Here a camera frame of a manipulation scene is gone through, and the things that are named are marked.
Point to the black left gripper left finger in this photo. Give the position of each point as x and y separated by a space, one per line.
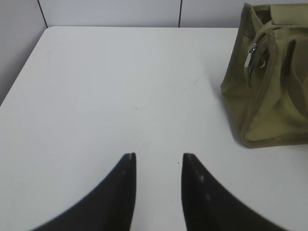
108 207

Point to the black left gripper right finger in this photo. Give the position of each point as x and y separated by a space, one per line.
208 206

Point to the yellow canvas tote bag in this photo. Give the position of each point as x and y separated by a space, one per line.
268 101

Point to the silver zipper pull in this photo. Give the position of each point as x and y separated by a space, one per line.
250 55

